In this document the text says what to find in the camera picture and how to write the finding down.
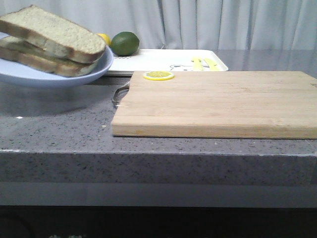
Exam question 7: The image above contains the bread slice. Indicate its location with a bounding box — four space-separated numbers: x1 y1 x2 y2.
0 36 98 77
0 5 106 63

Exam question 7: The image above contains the light blue plate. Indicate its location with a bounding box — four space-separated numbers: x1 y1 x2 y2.
0 33 114 88

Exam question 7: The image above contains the white rectangular tray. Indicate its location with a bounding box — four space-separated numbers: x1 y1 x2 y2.
108 49 228 76

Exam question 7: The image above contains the lemon slice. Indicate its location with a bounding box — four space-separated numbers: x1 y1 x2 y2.
143 71 174 81

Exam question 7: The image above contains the yellow plastic fork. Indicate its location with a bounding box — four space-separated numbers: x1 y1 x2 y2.
191 57 204 71

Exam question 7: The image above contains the yellow plastic knife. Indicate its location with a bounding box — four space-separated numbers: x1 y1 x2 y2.
204 58 219 71

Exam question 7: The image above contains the green lime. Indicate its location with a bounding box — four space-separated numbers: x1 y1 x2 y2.
110 32 140 56

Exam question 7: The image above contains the rear yellow lemon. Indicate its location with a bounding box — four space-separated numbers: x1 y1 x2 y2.
98 33 111 46

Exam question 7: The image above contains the grey curtain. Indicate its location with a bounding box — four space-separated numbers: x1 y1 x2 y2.
0 0 317 50

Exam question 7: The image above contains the wooden cutting board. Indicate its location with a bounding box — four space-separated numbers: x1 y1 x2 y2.
111 71 317 139

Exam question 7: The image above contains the metal cutting board handle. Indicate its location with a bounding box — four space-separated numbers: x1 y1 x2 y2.
111 82 130 107

